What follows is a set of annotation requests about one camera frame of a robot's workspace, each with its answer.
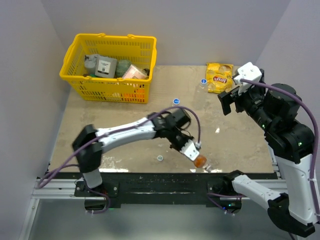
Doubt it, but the yellow plastic basket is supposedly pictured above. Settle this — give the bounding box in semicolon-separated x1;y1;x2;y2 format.
59;33;157;104

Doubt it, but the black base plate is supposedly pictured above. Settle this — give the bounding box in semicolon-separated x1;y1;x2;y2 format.
44;172;242;212

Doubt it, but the green scrub sponge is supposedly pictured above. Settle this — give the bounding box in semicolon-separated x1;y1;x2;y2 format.
115;59;132;78

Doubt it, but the blue bottle cap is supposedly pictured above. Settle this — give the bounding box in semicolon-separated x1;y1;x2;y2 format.
172;98;180;106

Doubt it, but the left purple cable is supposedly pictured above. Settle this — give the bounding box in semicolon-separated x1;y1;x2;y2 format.
37;106;202;190

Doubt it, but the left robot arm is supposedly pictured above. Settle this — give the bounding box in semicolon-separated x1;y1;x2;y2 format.
72;107;200;196

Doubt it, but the clear bottle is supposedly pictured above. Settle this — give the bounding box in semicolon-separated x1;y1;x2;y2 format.
170;104;179;112
193;80;208;110

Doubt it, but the pink packet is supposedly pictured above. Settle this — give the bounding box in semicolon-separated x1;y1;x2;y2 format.
122;64;148;80

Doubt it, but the grey pouch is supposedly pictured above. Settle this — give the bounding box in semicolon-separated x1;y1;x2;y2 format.
84;54;100;74

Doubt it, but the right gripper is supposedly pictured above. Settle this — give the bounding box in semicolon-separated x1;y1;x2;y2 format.
217;78;275;130

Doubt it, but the yellow chips bag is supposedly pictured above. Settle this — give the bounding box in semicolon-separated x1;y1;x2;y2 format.
205;62;233;94

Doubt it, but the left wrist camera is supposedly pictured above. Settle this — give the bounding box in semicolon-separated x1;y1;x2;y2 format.
179;139;200;162

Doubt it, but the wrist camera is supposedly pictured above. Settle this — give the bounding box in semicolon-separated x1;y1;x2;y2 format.
232;62;263;95
179;139;200;162

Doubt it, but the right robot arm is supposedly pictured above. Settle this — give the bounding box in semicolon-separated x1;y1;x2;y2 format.
217;83;319;238

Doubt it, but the orange drink bottle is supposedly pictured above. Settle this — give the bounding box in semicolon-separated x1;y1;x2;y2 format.
193;154;212;173

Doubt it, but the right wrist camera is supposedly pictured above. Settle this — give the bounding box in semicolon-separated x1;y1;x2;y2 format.
232;62;263;95

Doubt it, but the grey box with label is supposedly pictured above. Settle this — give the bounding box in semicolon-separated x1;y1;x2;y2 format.
94;55;118;79

